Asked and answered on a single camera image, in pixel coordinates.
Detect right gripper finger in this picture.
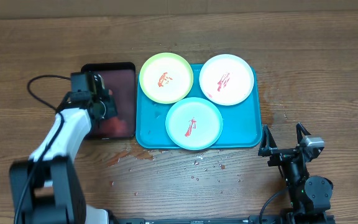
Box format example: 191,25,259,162
258,124,277,157
296,123,311,146

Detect light blue plate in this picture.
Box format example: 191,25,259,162
165,97,223,151

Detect black rectangular sponge tray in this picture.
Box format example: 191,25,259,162
81,62,136,139

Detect yellow-green plate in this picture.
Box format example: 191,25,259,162
139,52,194,104

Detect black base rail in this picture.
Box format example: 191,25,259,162
109,215,336,224

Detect white plate with sauce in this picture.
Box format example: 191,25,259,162
199,54,255,106

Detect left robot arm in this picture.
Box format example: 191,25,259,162
9,72,118,223

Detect green and orange sponge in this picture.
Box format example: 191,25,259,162
99,116,127,135

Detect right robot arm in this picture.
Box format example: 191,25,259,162
258,123,335,223

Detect teal plastic tray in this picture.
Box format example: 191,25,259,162
135,64,262,149

